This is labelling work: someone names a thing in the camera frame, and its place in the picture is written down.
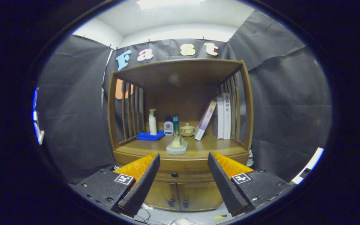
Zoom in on white book with black characters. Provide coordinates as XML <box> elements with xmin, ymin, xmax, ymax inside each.
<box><xmin>222</xmin><ymin>93</ymin><xmax>232</xmax><ymax>140</ymax></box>

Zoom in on wooden countertop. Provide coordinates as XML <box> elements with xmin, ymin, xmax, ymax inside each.
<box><xmin>114</xmin><ymin>134</ymin><xmax>249</xmax><ymax>163</ymax></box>

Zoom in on black floor cables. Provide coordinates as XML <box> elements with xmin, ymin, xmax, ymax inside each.
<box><xmin>135</xmin><ymin>203</ymin><xmax>180</xmax><ymax>225</ymax></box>

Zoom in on white pump bottle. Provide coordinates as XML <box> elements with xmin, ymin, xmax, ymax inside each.
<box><xmin>148</xmin><ymin>109</ymin><xmax>158</xmax><ymax>136</ymax></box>

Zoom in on blue folded cloth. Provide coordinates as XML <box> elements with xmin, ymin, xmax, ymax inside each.
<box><xmin>136</xmin><ymin>130</ymin><xmax>165</xmax><ymax>141</ymax></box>

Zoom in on white box device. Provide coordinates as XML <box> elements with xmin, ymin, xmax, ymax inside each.
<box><xmin>289</xmin><ymin>147</ymin><xmax>325</xmax><ymax>185</ymax></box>

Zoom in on dark patterned book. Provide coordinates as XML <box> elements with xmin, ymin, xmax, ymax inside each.
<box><xmin>212</xmin><ymin>108</ymin><xmax>219</xmax><ymax>138</ymax></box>

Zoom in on green scrub brush grey base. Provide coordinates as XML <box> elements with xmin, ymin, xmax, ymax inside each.
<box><xmin>166</xmin><ymin>135</ymin><xmax>188</xmax><ymax>155</ymax></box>

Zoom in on white bottle with blue cap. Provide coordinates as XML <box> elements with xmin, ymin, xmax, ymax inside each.
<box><xmin>164</xmin><ymin>116</ymin><xmax>174</xmax><ymax>136</ymax></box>

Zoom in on wooden cabinet door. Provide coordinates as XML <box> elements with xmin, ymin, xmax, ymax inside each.
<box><xmin>144</xmin><ymin>182</ymin><xmax>180</xmax><ymax>211</ymax></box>
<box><xmin>177</xmin><ymin>182</ymin><xmax>223</xmax><ymax>211</ymax></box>

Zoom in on brown wooden cabinet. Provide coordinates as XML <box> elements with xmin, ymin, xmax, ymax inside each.
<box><xmin>107</xmin><ymin>58</ymin><xmax>254</xmax><ymax>212</ymax></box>

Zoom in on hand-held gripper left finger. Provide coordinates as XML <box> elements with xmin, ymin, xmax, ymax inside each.
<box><xmin>69</xmin><ymin>152</ymin><xmax>161</xmax><ymax>218</ymax></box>

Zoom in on beige lidded teacup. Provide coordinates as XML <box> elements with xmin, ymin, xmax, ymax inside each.
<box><xmin>180</xmin><ymin>123</ymin><xmax>195</xmax><ymax>137</ymax></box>

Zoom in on purple cover book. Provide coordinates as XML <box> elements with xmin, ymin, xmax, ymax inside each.
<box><xmin>194</xmin><ymin>100</ymin><xmax>217</xmax><ymax>141</ymax></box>

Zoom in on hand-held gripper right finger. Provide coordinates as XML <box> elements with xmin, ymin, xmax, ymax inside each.
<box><xmin>207</xmin><ymin>151</ymin><xmax>296</xmax><ymax>217</ymax></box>

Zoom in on plain white book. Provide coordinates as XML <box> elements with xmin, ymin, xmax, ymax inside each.
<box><xmin>217</xmin><ymin>97</ymin><xmax>225</xmax><ymax>139</ymax></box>

